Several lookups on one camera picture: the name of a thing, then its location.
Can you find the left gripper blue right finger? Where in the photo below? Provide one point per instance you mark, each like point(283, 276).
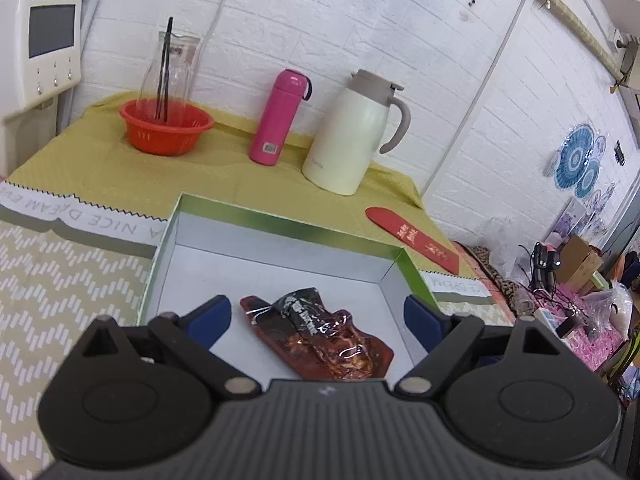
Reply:
point(449, 342)

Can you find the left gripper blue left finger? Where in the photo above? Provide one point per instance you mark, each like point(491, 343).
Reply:
point(188, 340)

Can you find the dark red meat snack packet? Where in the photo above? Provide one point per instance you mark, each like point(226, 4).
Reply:
point(317, 343)

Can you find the green cardboard box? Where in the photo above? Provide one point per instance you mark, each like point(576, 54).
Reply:
point(211, 248)

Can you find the red envelope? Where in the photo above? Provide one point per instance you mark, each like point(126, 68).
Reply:
point(414, 238)

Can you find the beige zigzag table mat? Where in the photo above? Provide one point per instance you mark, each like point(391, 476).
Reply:
point(64, 262)

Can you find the brown cardboard box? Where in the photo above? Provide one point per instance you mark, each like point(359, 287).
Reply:
point(578, 262)

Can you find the olive yellow tablecloth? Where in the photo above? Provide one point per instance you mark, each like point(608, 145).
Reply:
point(93, 160)

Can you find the red plastic basket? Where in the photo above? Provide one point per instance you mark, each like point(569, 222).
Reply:
point(158, 138)

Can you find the cream thermal jug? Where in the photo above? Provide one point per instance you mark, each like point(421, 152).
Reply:
point(366, 119)

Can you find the black chopsticks pair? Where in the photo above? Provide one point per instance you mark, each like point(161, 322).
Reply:
point(161, 111)

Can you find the pink thermos bottle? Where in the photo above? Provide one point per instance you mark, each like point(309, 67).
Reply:
point(289, 89)

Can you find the clear glass carafe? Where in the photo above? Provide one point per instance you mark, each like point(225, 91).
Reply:
point(183, 50)

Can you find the white water dispenser with screen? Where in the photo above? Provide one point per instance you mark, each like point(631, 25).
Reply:
point(41, 48)

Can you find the blue round wall decorations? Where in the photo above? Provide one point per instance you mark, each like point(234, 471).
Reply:
point(576, 164)

